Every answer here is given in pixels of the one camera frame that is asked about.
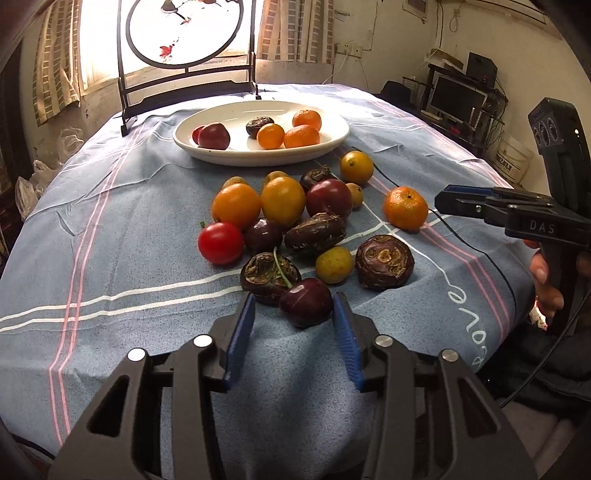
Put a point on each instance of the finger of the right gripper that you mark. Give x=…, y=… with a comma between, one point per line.
x=466, y=190
x=489, y=206

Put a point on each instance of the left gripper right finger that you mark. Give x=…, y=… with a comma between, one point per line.
x=433, y=419

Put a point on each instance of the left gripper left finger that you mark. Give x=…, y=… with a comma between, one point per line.
x=118, y=434

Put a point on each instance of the mandarin orange with dimples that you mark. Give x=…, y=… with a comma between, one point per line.
x=405, y=208

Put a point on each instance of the small yellow kumquat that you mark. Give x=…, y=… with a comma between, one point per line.
x=357, y=195

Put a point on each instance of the small yellow lime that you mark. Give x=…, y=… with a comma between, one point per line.
x=334, y=265

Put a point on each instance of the small dark plum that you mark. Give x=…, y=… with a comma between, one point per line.
x=261, y=237

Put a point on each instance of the large orange tomato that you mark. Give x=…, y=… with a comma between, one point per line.
x=237, y=204

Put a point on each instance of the red cherry tomato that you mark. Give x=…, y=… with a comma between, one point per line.
x=220, y=243

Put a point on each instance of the yellow orange round fruit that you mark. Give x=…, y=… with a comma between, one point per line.
x=356, y=167

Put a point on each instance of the large dark red plum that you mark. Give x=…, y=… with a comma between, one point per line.
x=330, y=196

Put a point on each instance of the yellow orange oval tomato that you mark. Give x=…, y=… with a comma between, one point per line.
x=283, y=201

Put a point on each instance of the wrinkled passion fruit with stem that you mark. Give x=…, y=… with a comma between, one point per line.
x=261, y=277

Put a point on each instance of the right hand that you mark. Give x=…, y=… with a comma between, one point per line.
x=550, y=300

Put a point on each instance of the white bucket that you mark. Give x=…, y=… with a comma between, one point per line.
x=512, y=159

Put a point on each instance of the computer monitor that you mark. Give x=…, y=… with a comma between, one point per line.
x=457, y=100

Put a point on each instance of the mandarin on plate front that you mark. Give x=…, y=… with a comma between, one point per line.
x=301, y=136

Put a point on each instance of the mandarin on plate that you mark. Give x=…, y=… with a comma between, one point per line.
x=307, y=117
x=301, y=136

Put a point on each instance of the mandarin on plate rear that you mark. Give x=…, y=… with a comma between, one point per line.
x=307, y=117

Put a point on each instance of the small orange on plate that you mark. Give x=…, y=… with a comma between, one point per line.
x=270, y=137

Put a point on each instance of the blue striped tablecloth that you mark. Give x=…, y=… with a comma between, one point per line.
x=108, y=261

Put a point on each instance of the dark passion fruit on plate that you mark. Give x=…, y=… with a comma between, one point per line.
x=253, y=126

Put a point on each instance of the white oval plate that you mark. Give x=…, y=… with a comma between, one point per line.
x=246, y=152

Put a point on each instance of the right checked curtain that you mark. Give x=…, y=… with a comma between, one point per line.
x=297, y=31

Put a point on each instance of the checked curtain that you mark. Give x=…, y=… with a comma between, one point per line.
x=56, y=74
x=297, y=31

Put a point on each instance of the red plum on plate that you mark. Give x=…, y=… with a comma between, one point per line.
x=213, y=136

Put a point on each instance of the plastic bags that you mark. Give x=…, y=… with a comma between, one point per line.
x=28, y=192

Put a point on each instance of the round painted screen stand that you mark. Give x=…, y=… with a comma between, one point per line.
x=174, y=51

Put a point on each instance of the left checked curtain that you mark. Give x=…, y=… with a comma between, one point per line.
x=56, y=74

